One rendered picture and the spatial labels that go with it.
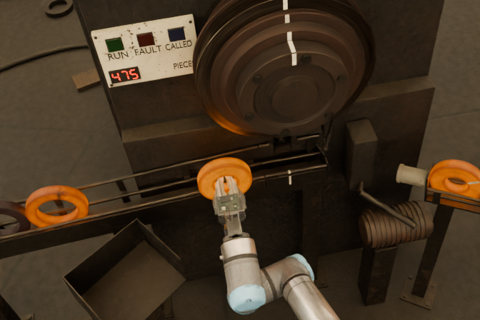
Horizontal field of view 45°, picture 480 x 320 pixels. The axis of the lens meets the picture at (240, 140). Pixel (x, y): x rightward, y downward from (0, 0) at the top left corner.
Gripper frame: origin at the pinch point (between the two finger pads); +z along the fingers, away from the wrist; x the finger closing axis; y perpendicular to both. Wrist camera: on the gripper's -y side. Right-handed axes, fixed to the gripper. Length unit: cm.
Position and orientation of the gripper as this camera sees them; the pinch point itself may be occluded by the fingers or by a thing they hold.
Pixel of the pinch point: (223, 176)
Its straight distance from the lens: 161.6
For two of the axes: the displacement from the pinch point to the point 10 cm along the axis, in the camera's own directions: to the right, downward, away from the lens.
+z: -1.9, -8.8, 4.4
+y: -0.4, -4.4, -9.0
